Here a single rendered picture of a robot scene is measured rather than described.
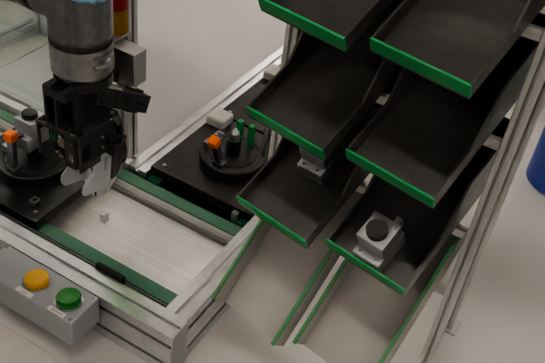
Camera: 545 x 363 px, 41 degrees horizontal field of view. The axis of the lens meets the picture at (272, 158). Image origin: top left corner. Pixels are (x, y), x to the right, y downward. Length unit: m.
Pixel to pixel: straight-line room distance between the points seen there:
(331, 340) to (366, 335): 0.06
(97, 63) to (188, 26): 1.36
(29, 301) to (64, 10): 0.59
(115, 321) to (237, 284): 0.22
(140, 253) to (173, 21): 1.02
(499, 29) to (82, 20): 0.47
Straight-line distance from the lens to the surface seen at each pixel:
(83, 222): 1.47
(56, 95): 0.90
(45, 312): 1.27
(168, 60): 2.06
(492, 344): 1.46
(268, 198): 1.09
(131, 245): 1.41
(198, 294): 1.28
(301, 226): 1.06
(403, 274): 1.03
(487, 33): 0.88
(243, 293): 1.21
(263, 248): 1.21
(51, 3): 0.86
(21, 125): 1.45
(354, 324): 1.17
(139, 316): 1.24
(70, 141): 0.93
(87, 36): 0.86
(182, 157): 1.53
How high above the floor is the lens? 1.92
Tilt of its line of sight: 38 degrees down
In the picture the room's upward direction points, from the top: 8 degrees clockwise
